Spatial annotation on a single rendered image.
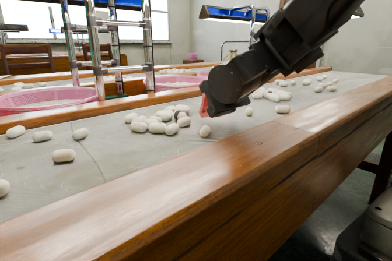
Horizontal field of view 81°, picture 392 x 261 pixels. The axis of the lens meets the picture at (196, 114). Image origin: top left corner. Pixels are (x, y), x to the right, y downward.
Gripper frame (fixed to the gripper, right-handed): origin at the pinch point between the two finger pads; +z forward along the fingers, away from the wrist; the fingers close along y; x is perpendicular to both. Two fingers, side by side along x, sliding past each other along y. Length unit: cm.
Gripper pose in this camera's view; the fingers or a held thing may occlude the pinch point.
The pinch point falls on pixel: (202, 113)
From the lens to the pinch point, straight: 51.1
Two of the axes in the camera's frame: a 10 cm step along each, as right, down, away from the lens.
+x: 4.1, 8.8, -2.3
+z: -5.1, 4.3, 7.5
